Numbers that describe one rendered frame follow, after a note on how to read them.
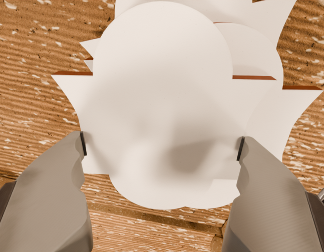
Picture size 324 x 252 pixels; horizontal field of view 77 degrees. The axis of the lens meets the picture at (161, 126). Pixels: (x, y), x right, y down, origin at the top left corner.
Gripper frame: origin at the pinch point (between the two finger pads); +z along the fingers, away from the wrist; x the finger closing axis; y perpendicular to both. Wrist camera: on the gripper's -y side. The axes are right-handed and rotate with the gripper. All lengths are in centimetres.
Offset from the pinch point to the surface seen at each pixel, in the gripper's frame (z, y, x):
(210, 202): 0.8, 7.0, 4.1
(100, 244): 4.2, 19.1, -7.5
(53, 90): 3.7, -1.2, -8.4
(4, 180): 3.5, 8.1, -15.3
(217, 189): 0.8, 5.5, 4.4
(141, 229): 3.9, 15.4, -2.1
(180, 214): 3.8, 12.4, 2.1
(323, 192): 4.9, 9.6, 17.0
